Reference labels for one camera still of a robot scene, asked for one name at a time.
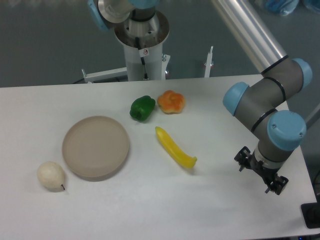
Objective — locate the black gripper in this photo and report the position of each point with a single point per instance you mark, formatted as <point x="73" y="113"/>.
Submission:
<point x="265" y="168"/>

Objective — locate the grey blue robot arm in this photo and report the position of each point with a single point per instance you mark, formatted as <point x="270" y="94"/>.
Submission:
<point x="279" y="133"/>

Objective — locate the yellow banana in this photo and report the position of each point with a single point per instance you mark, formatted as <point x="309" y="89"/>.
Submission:
<point x="174" y="150"/>

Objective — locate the black device at table edge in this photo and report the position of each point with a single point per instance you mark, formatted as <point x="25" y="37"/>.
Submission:
<point x="311" y="214"/>

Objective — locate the orange flower-shaped bread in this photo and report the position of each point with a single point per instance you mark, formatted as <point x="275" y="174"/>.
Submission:
<point x="171" y="102"/>

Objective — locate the green bell pepper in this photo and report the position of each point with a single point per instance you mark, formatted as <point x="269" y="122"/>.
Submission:
<point x="142" y="108"/>

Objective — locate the blue plastic bag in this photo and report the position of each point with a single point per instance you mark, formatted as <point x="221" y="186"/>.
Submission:
<point x="286" y="7"/>

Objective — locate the beige round plate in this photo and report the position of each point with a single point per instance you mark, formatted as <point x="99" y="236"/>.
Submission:
<point x="95" y="148"/>

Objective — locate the pale white pear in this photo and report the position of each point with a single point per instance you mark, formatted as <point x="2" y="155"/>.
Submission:
<point x="51" y="176"/>

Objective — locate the white right bracket post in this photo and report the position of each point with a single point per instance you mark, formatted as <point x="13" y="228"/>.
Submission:
<point x="209" y="63"/>

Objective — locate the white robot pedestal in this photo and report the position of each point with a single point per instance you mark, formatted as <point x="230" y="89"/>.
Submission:
<point x="142" y="43"/>

